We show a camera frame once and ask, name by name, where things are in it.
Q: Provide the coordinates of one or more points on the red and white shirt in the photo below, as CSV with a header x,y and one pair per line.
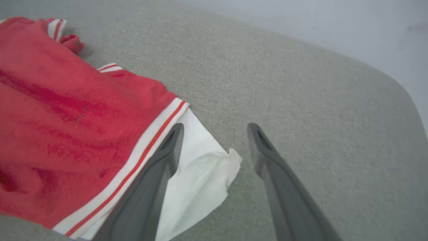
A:
x,y
67,127

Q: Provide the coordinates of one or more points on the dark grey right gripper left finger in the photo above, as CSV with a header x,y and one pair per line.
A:
x,y
147,194

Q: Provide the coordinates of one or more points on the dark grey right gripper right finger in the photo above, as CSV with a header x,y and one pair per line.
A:
x,y
287,201

